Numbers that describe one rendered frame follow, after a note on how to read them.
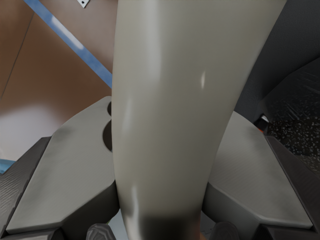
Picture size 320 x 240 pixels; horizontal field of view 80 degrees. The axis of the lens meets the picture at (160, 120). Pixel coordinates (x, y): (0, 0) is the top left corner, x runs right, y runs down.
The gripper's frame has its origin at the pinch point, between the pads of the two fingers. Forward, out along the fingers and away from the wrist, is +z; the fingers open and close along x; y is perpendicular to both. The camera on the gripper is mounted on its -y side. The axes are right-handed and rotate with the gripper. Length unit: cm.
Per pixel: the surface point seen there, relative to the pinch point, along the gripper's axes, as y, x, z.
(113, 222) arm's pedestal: 68, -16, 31
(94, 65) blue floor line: 40, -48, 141
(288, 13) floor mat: 1, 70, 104
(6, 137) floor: 130, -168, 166
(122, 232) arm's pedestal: 72, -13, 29
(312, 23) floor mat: 5, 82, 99
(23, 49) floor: 34, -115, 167
